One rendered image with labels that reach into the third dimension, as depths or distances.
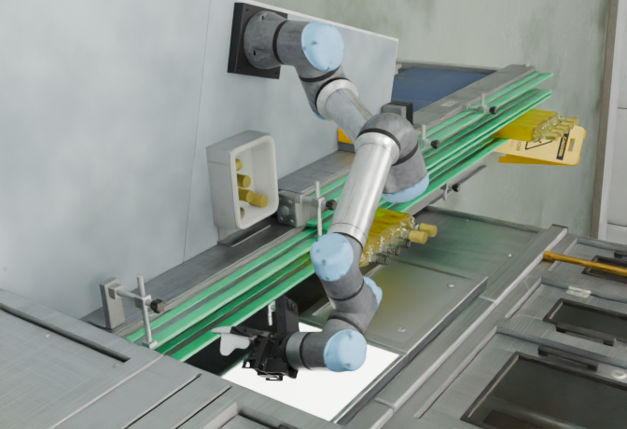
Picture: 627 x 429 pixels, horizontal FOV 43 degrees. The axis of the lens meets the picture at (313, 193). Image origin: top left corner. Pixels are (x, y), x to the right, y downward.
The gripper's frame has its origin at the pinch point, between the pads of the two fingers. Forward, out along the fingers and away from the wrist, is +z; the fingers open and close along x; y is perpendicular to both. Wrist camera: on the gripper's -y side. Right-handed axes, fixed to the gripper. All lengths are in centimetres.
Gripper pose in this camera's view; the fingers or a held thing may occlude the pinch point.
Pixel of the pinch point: (238, 341)
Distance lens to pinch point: 172.1
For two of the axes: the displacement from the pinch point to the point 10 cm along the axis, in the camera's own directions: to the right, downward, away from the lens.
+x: 6.7, 4.9, 5.5
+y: -2.7, 8.6, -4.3
